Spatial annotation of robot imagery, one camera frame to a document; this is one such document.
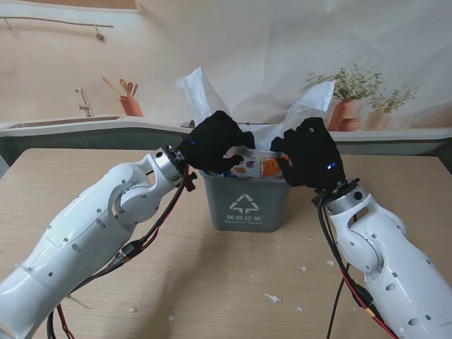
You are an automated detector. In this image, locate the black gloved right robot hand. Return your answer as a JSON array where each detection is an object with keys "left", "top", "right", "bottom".
[{"left": 270, "top": 117, "right": 349, "bottom": 190}]

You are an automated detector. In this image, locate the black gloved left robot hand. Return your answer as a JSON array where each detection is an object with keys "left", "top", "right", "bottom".
[{"left": 176, "top": 109, "right": 257, "bottom": 176}]

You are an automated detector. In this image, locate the printed white plastic garbage bag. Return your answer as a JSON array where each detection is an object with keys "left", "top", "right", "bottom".
[{"left": 175, "top": 66, "right": 336, "bottom": 181}]

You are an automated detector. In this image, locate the grey plastic waste bin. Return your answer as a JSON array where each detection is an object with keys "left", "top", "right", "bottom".
[{"left": 199, "top": 168, "right": 293, "bottom": 234}]

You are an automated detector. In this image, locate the printed kitchen backdrop cloth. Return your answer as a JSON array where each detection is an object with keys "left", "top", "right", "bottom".
[{"left": 0, "top": 0, "right": 452, "bottom": 156}]

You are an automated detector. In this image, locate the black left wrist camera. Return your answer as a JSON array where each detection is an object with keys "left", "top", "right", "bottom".
[{"left": 183, "top": 169, "right": 198, "bottom": 194}]

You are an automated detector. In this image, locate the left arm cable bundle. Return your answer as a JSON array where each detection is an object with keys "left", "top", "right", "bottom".
[{"left": 45, "top": 165, "right": 188, "bottom": 339}]

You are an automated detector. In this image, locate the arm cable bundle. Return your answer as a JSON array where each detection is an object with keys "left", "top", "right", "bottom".
[
  {"left": 316, "top": 194, "right": 400, "bottom": 339},
  {"left": 45, "top": 165, "right": 188, "bottom": 339}
]

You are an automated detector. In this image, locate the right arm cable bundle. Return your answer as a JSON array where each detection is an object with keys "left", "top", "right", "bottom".
[{"left": 316, "top": 194, "right": 400, "bottom": 339}]

